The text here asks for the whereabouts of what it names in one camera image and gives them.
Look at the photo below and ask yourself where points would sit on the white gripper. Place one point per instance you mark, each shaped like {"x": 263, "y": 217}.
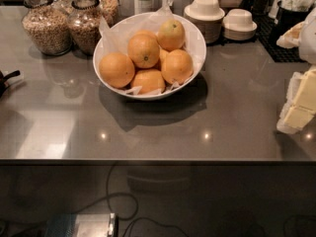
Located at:
{"x": 308, "y": 41}

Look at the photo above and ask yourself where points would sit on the white ceramic bowl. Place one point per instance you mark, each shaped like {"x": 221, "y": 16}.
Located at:
{"x": 197, "y": 48}

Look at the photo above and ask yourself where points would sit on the white paper bowl liner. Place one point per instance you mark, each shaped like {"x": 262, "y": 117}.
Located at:
{"x": 115, "y": 33}

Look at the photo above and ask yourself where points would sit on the black rubber mat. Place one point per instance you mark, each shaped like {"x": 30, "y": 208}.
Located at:
{"x": 266, "y": 34}

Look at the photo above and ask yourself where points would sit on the right stack of paper bowls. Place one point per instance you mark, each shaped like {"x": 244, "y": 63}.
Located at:
{"x": 238, "y": 24}

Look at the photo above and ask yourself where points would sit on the stack of paper bowls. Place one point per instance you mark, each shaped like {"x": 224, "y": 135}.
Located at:
{"x": 207, "y": 16}
{"x": 238, "y": 24}

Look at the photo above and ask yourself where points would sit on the left stack of paper bowls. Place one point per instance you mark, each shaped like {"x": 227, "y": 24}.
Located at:
{"x": 207, "y": 16}

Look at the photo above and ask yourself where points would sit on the small orange in middle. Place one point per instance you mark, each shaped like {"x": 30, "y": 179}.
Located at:
{"x": 162, "y": 56}

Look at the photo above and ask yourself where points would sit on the back glass cereal jar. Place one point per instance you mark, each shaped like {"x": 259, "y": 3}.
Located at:
{"x": 110, "y": 10}

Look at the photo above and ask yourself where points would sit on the glass cereal jar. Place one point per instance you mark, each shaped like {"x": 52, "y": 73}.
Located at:
{"x": 46, "y": 27}
{"x": 110, "y": 10}
{"x": 83, "y": 23}

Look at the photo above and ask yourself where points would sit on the middle glass cereal jar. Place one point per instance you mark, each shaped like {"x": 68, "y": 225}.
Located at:
{"x": 83, "y": 23}

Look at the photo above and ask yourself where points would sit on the metal box on floor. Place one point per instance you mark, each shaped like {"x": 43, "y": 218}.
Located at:
{"x": 83, "y": 225}

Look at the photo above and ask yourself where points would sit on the left glass cereal jar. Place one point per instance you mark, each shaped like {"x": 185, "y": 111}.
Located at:
{"x": 46, "y": 27}

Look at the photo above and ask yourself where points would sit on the black handle at left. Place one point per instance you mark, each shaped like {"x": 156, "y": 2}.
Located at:
{"x": 4, "y": 80}

